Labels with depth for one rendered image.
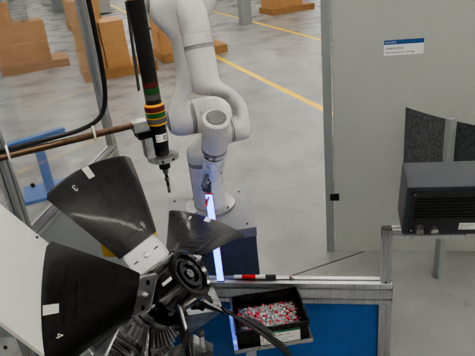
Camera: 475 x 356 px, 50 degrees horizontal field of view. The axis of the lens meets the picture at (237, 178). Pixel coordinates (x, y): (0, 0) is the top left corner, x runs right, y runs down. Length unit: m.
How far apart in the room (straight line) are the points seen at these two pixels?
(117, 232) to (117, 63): 7.62
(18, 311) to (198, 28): 0.89
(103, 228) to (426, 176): 0.87
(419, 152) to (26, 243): 2.20
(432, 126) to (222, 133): 1.58
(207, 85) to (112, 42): 7.20
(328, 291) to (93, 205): 0.84
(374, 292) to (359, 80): 1.48
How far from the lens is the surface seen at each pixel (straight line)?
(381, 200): 3.19
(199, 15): 1.54
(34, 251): 1.33
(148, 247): 1.20
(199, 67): 1.53
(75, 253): 0.99
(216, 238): 1.38
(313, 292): 1.71
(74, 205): 1.22
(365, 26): 2.84
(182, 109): 1.74
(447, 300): 3.06
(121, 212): 1.21
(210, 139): 1.54
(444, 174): 1.52
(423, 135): 2.92
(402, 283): 3.13
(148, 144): 1.10
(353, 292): 1.71
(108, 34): 8.67
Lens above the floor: 1.89
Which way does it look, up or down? 25 degrees down
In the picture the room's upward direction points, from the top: 6 degrees counter-clockwise
